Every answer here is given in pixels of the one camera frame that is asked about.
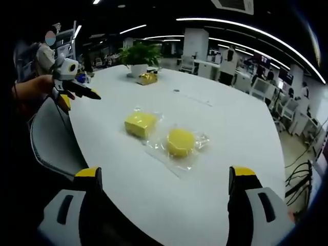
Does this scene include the round yellow cake in wrapper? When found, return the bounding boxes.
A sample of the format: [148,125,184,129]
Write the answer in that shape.
[144,125,213,179]

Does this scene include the long ceiling light strip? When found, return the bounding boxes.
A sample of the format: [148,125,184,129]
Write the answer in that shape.
[175,17,326,85]

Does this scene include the ceiling air vent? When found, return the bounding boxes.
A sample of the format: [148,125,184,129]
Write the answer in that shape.
[211,0,255,15]

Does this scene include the black floor cables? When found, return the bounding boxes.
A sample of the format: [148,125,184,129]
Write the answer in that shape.
[284,160,314,207]

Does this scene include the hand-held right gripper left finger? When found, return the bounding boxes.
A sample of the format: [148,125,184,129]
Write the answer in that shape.
[37,166,111,246]

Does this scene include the white square pillar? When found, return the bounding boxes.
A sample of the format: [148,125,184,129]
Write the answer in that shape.
[183,27,210,60]

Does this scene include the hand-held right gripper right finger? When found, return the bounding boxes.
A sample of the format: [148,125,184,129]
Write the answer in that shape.
[226,166,296,246]

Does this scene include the yellow square silicone block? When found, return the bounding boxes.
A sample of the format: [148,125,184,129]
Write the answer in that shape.
[124,111,158,139]

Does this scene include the square yellow cake in wrapper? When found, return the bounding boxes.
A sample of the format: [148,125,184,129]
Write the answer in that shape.
[119,104,165,145]

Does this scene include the white office chair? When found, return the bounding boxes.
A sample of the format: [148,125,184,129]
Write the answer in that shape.
[251,77,273,103]
[180,54,196,73]

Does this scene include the yellow round silicone block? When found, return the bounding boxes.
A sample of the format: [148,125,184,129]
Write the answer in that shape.
[166,128,197,159]

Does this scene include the gold foil box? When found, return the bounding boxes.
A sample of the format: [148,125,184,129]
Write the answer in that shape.
[137,72,159,86]

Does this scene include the green potted plant white pot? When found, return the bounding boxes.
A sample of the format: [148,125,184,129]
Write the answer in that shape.
[118,42,162,78]

